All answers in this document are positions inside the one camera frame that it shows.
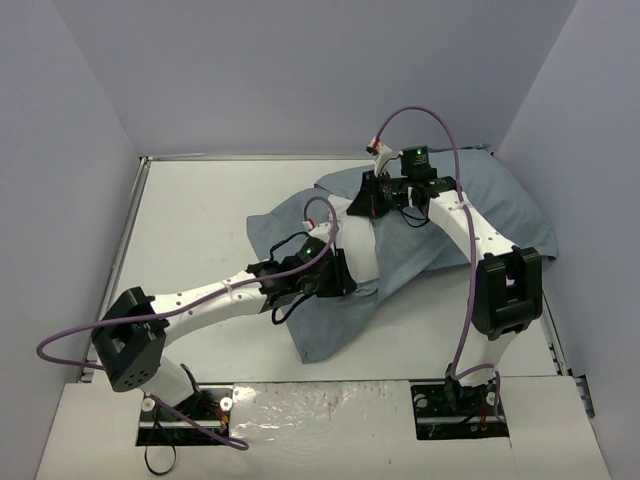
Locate white pillow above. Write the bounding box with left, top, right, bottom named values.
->
left=328, top=194, right=379, bottom=284

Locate blue patterned pillowcase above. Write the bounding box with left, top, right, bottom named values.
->
left=246, top=149, right=557, bottom=363

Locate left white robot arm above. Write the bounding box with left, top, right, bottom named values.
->
left=91, top=237, right=356, bottom=418

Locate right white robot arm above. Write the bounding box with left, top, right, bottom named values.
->
left=347, top=141, right=542, bottom=413

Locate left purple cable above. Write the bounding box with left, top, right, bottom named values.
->
left=38, top=197, right=341, bottom=451

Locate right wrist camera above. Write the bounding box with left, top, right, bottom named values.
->
left=365, top=137, right=399, bottom=177

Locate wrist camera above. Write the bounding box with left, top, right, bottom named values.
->
left=302, top=219, right=339, bottom=245
left=365, top=137, right=399, bottom=177

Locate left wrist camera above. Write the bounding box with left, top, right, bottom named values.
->
left=302, top=219, right=339, bottom=245

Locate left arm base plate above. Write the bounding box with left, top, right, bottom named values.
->
left=135, top=384, right=233, bottom=447

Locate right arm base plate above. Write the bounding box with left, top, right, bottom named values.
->
left=410, top=379, right=509, bottom=441

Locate black cable loop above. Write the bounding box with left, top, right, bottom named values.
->
left=144, top=442, right=179, bottom=476

